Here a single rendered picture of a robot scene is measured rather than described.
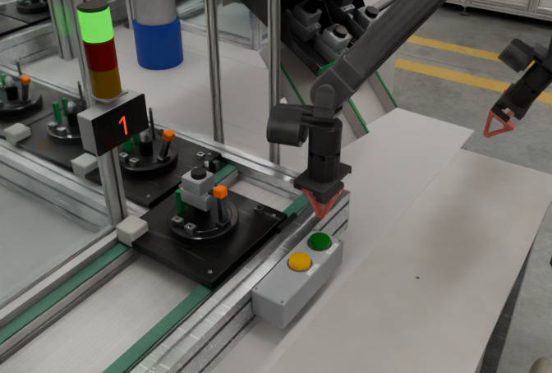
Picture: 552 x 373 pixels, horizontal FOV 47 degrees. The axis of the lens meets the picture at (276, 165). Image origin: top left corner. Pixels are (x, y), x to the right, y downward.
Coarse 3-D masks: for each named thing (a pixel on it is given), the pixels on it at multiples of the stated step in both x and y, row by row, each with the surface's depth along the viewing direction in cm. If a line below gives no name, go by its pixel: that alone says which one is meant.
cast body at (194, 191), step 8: (200, 168) 119; (184, 176) 118; (192, 176) 117; (200, 176) 117; (208, 176) 118; (184, 184) 119; (192, 184) 117; (200, 184) 116; (208, 184) 118; (184, 192) 120; (192, 192) 118; (200, 192) 117; (184, 200) 121; (192, 200) 120; (200, 200) 118; (208, 200) 118; (216, 200) 120; (200, 208) 119; (208, 208) 119
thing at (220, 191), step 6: (216, 186) 117; (222, 186) 117; (210, 192) 118; (216, 192) 116; (222, 192) 116; (222, 198) 117; (222, 204) 118; (222, 210) 118; (222, 216) 119; (222, 222) 120
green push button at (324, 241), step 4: (312, 236) 121; (316, 236) 121; (320, 236) 121; (324, 236) 121; (328, 236) 121; (312, 240) 120; (316, 240) 120; (320, 240) 120; (324, 240) 120; (328, 240) 120; (312, 244) 120; (316, 244) 119; (320, 244) 119; (324, 244) 119; (328, 244) 120; (316, 248) 119; (320, 248) 119; (324, 248) 120
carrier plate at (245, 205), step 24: (144, 216) 127; (240, 216) 127; (264, 216) 127; (144, 240) 121; (168, 240) 121; (240, 240) 120; (264, 240) 123; (168, 264) 116; (192, 264) 115; (216, 264) 115; (240, 264) 117
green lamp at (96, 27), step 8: (80, 16) 99; (88, 16) 99; (96, 16) 99; (104, 16) 100; (80, 24) 100; (88, 24) 99; (96, 24) 99; (104, 24) 100; (88, 32) 100; (96, 32) 100; (104, 32) 101; (112, 32) 102; (88, 40) 101; (96, 40) 101; (104, 40) 101
